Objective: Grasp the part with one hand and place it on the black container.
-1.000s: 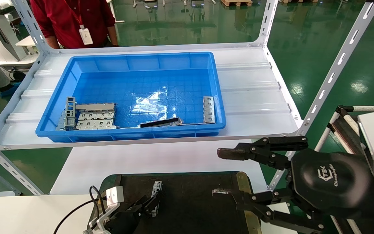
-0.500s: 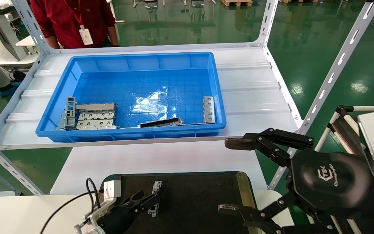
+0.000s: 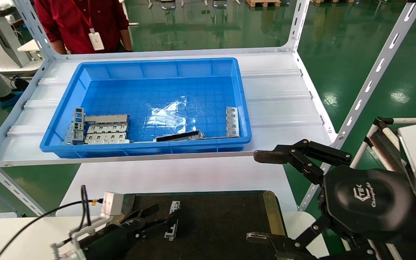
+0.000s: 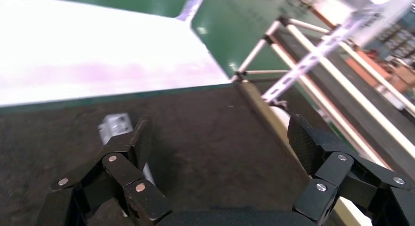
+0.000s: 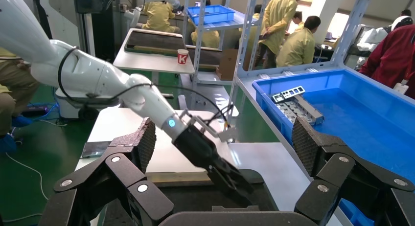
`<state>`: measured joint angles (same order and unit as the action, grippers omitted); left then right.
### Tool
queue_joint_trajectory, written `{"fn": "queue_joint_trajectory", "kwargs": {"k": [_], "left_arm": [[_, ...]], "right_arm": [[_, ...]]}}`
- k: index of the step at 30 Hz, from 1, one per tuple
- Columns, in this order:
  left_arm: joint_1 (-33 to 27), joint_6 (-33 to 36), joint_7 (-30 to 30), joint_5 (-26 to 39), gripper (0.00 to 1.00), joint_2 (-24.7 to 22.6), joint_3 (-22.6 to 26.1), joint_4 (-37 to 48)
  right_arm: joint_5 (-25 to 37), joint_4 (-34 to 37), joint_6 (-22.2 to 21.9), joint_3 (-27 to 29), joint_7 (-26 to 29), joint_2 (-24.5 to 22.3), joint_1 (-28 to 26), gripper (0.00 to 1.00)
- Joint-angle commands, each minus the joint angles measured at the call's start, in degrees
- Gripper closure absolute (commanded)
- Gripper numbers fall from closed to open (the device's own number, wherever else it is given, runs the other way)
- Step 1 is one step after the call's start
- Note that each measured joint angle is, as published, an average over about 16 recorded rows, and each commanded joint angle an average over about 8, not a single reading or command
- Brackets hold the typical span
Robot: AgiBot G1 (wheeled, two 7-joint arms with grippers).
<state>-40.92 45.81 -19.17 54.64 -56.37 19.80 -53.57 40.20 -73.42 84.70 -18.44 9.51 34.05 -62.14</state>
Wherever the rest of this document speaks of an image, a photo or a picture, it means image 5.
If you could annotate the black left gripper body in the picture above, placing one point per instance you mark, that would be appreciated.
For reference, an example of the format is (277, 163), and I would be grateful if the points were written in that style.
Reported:
(197, 153)

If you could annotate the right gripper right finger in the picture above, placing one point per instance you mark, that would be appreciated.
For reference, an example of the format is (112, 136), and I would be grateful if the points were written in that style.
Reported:
(340, 166)

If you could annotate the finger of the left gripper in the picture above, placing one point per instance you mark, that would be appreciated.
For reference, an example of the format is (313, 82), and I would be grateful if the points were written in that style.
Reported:
(240, 182)
(225, 185)

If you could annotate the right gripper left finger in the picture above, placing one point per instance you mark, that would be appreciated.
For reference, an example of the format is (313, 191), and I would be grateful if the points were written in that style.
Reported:
(129, 166)

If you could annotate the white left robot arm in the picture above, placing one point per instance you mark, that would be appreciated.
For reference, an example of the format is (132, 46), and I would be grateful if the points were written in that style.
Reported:
(90, 75)

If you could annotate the flat stamped metal part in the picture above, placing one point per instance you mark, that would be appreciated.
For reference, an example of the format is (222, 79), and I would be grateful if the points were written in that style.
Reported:
(296, 109)
(285, 111)

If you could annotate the grey perforated metal part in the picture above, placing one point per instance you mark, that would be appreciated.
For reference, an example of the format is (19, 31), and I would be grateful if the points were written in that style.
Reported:
(293, 91)

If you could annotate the black smartphone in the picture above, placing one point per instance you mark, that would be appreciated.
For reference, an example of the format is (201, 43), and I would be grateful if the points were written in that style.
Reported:
(94, 150)

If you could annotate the long grey metal channel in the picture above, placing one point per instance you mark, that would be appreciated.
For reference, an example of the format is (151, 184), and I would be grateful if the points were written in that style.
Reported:
(311, 110)

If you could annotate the brown cardboard box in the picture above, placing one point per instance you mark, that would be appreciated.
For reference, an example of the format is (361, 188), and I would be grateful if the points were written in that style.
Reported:
(228, 64)

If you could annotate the red paper cup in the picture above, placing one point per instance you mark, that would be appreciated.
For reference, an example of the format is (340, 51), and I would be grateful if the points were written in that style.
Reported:
(183, 57)

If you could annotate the white id badge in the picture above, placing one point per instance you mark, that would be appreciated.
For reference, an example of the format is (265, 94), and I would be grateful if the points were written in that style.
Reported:
(401, 87)

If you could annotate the white table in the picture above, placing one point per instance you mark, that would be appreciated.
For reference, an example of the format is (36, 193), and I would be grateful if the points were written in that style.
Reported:
(146, 64)

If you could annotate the floor power strip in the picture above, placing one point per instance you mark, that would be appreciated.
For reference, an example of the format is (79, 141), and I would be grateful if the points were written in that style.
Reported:
(34, 108)

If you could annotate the person in yellow coat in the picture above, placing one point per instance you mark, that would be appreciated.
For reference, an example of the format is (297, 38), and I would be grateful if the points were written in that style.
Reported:
(207, 39)
(278, 20)
(297, 18)
(298, 49)
(159, 17)

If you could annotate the person in red shirt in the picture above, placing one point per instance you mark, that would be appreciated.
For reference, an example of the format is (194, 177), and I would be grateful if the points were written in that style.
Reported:
(392, 56)

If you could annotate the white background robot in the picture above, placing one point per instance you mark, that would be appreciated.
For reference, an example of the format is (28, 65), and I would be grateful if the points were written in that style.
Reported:
(373, 36)

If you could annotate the person in khaki trousers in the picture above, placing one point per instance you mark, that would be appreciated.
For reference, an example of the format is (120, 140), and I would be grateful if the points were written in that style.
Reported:
(13, 98)

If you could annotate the white robot column base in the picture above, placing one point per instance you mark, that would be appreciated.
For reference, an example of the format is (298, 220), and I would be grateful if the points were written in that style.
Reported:
(85, 36)

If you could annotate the small blue plastic bin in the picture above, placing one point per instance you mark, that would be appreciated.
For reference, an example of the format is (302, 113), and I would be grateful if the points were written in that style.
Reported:
(210, 15)

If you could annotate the metal camera bracket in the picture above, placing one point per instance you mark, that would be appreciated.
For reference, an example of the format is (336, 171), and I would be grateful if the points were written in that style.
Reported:
(207, 129)

